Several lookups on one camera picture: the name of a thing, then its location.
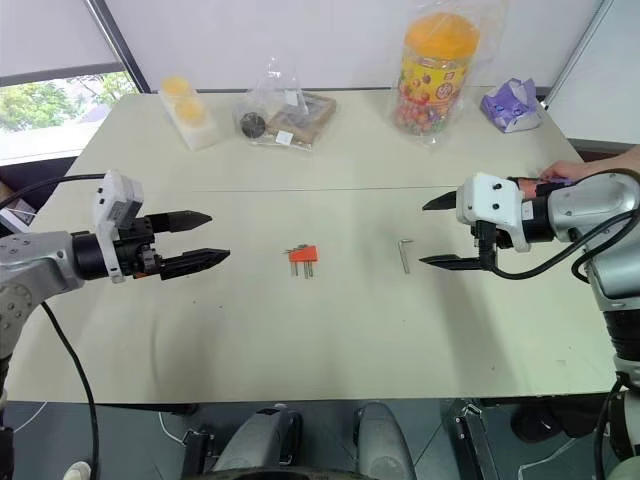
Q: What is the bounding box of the candy jar with orange lid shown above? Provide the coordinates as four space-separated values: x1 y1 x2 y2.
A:
389 10 482 147

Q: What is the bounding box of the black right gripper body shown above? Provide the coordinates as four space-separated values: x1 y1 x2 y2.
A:
469 219 515 273

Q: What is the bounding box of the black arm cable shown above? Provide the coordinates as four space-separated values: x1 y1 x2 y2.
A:
487 168 640 289
39 301 100 480
0 172 109 211

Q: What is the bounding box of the grey rounded robot shape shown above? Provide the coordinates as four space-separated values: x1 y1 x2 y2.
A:
354 401 418 480
212 405 305 475

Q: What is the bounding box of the small white device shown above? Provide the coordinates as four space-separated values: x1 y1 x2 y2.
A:
0 198 40 237

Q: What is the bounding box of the black shoe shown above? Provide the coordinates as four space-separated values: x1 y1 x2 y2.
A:
511 398 610 445

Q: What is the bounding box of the silver hex key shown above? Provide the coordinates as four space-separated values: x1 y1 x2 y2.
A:
397 238 415 275

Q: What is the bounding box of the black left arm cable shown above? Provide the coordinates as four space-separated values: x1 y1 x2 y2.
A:
39 301 100 480
0 172 109 211

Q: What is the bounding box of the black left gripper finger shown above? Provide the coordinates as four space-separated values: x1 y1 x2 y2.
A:
159 247 233 281
150 210 214 235

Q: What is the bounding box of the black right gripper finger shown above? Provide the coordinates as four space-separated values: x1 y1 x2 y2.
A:
421 189 460 213
418 253 485 272

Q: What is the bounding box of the purple tissue pack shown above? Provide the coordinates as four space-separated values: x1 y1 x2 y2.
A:
480 76 545 136

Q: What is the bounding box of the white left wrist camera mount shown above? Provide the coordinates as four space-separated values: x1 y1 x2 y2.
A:
91 169 145 285

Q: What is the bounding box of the black round disc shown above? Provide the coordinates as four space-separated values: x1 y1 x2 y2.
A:
239 111 267 139

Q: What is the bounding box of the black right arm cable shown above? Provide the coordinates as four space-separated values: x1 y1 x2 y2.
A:
487 168 640 289

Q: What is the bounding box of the black right shoulder cable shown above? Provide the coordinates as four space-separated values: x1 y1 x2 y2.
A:
593 372 629 469

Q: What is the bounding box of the black metal frame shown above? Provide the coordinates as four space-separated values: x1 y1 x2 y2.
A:
446 398 503 480

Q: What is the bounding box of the clear plastic bag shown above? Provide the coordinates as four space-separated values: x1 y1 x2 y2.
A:
231 56 338 152

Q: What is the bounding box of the red hex key holder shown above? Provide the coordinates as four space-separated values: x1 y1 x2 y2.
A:
288 244 321 264

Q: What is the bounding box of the white roller blind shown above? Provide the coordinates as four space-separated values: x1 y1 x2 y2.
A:
0 0 120 82

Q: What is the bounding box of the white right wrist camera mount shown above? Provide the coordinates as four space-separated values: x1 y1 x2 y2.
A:
455 172 532 253

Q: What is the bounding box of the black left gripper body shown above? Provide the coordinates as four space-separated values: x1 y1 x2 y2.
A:
117 214 166 280

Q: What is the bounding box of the person's bare hand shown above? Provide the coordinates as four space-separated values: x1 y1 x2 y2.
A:
538 160 599 183

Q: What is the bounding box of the white box with yellow cups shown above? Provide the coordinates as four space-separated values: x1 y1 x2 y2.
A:
159 75 220 152

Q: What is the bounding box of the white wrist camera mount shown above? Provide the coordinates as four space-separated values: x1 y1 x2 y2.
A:
455 172 532 253
91 169 145 285

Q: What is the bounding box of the dark window frame post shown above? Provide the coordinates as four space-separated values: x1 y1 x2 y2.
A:
81 0 153 95

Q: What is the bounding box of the white wall panel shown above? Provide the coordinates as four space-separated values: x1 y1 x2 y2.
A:
543 0 640 142

